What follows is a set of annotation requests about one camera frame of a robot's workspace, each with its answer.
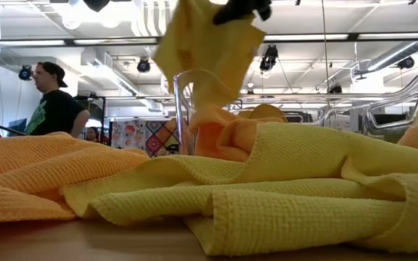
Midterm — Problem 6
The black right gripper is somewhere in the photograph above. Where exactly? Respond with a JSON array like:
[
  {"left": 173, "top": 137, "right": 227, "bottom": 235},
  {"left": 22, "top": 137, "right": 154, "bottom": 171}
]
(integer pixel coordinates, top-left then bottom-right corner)
[{"left": 212, "top": 0, "right": 272, "bottom": 25}]

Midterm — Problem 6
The white ceiling conduit bundle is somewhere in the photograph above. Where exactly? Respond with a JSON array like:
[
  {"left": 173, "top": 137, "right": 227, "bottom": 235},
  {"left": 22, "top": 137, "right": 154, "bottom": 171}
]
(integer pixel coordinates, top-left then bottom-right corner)
[{"left": 131, "top": 0, "right": 181, "bottom": 72}]

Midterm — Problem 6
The long linear ceiling light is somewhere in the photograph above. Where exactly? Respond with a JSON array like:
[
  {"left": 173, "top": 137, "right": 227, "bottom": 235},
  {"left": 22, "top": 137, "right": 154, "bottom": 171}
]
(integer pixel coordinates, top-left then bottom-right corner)
[{"left": 0, "top": 32, "right": 418, "bottom": 50}]

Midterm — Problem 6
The clear plastic basket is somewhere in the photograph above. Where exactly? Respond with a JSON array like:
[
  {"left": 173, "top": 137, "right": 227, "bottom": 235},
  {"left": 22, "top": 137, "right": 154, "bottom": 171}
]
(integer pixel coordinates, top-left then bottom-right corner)
[
  {"left": 172, "top": 67, "right": 418, "bottom": 159},
  {"left": 226, "top": 92, "right": 353, "bottom": 124}
]

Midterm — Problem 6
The person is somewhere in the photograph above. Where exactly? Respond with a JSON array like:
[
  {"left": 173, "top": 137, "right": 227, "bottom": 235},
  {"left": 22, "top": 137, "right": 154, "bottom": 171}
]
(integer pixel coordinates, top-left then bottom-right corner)
[
  {"left": 25, "top": 60, "right": 91, "bottom": 138},
  {"left": 84, "top": 125, "right": 100, "bottom": 143}
]

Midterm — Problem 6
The black computer monitor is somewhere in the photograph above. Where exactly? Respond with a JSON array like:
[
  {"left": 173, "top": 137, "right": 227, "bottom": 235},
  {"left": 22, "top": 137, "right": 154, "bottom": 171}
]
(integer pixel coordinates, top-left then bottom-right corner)
[{"left": 8, "top": 117, "right": 28, "bottom": 136}]

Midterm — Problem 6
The colourful patchwork quilt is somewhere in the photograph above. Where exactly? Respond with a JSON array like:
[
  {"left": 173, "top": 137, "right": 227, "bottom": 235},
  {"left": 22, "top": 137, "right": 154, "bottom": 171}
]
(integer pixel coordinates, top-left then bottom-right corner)
[{"left": 110, "top": 117, "right": 180, "bottom": 157}]

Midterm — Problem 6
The white rectangular ceiling duct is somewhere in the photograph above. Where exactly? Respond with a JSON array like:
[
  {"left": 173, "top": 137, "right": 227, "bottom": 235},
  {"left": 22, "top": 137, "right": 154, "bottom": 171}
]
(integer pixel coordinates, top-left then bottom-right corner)
[{"left": 81, "top": 49, "right": 163, "bottom": 112}]

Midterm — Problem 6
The thin hanging cable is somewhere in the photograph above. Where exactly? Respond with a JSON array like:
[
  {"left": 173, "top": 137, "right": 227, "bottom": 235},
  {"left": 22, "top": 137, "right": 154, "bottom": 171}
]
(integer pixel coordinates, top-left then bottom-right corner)
[{"left": 320, "top": 0, "right": 330, "bottom": 109}]

